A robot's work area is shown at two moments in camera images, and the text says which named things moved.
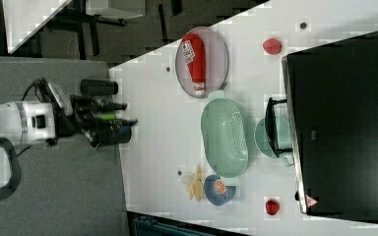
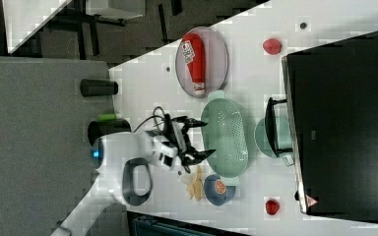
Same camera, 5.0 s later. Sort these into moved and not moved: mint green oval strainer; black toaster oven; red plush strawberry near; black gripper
Moved: black gripper
Not moved: red plush strawberry near; mint green oval strainer; black toaster oven
